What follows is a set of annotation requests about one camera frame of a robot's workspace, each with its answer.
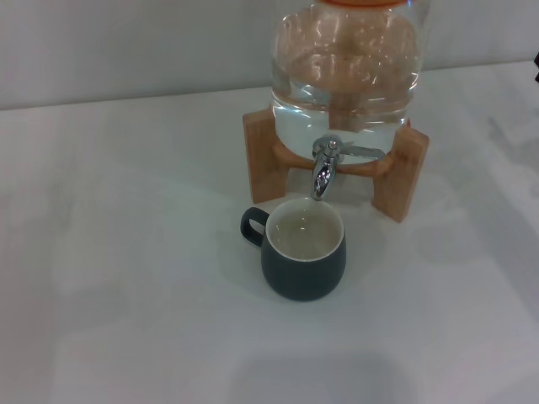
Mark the chrome faucet with lever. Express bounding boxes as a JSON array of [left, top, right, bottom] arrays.
[[310, 134, 386, 202]]

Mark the black ceramic cup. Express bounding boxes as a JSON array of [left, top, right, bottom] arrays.
[[239, 198, 349, 302]]

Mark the glass water dispenser jar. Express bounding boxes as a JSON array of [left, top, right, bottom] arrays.
[[269, 0, 434, 166]]

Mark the wooden dispenser stand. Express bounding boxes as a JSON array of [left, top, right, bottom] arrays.
[[242, 109, 430, 223]]

